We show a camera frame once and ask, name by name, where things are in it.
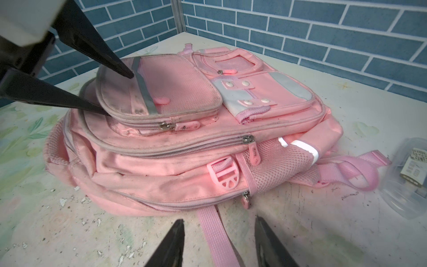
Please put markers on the pink student backpack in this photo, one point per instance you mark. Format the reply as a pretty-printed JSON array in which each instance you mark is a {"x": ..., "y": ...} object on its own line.
[{"x": 197, "y": 128}]

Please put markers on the clear plastic eraser case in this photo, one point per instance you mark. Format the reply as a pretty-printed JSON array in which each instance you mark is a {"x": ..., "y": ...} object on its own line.
[{"x": 404, "y": 187}]

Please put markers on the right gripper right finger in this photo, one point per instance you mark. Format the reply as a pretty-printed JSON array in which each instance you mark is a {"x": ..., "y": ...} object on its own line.
[{"x": 269, "y": 249}]

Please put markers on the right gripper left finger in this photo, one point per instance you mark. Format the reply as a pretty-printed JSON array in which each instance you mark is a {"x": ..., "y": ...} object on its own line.
[{"x": 169, "y": 253}]

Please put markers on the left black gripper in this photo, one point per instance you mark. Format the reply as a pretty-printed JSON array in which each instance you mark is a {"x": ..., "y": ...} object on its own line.
[{"x": 19, "y": 65}]

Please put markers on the left corner aluminium post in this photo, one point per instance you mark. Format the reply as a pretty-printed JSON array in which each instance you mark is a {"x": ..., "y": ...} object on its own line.
[{"x": 177, "y": 11}]

